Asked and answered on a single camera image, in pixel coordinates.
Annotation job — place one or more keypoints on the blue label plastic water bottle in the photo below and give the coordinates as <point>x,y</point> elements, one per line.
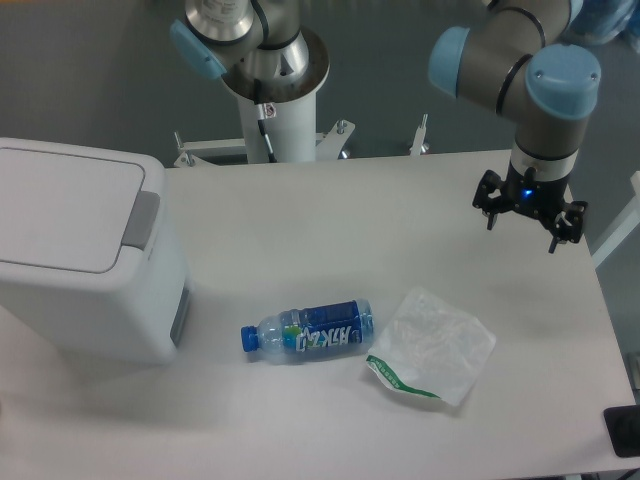
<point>311,334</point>

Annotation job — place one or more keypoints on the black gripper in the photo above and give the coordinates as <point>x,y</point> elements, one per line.
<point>534,199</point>

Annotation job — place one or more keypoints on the blue plastic bag on floor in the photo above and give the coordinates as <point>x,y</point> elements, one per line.
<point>599,22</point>

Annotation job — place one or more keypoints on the white frame at right edge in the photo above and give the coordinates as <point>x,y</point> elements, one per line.
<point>620,228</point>

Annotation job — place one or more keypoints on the black device at table edge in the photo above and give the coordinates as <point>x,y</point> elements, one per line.
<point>622,424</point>

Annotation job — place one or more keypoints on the white metal base frame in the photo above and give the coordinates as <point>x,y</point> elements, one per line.
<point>266,145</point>

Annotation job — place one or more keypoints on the clear plastic bag green strip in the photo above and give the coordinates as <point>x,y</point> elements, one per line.
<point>431,349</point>

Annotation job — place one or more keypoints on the white push-lid trash can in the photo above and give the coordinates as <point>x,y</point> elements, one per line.
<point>90,257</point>

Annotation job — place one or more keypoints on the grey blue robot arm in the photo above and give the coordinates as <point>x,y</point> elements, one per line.
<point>515,66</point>

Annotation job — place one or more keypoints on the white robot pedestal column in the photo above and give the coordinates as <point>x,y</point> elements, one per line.
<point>280,84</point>

